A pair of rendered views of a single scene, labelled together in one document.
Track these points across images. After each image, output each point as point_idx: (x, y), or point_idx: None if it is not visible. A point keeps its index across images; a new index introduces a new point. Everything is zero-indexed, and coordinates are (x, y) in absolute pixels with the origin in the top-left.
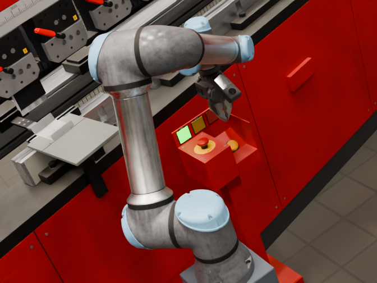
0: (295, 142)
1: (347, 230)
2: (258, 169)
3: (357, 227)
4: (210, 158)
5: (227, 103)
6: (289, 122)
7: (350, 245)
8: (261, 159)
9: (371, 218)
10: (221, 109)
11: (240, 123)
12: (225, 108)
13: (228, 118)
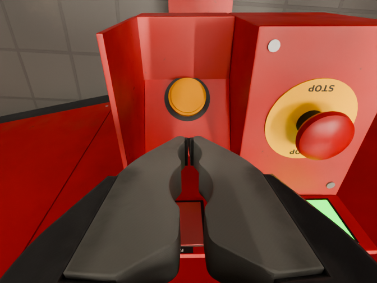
0: (45, 138)
1: (78, 34)
2: (113, 131)
3: (67, 28)
4: (376, 36)
5: (147, 206)
6: (26, 159)
7: (88, 12)
8: (101, 138)
9: (46, 26)
10: (229, 195)
11: (125, 106)
12: (171, 188)
13: (179, 136)
